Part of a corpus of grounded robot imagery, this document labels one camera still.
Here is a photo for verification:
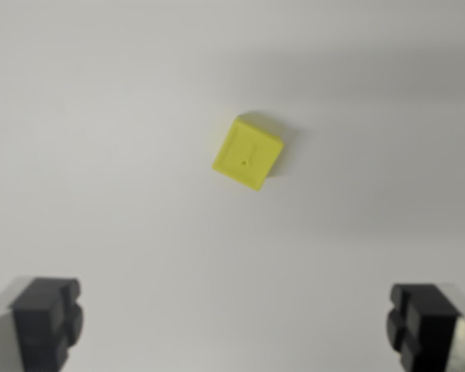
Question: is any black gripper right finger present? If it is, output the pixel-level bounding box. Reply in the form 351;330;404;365
385;282;465;372

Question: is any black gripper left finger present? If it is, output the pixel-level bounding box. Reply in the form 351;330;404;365
0;275;84;372

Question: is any yellow cube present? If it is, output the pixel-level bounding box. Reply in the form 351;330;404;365
211;114;286;192

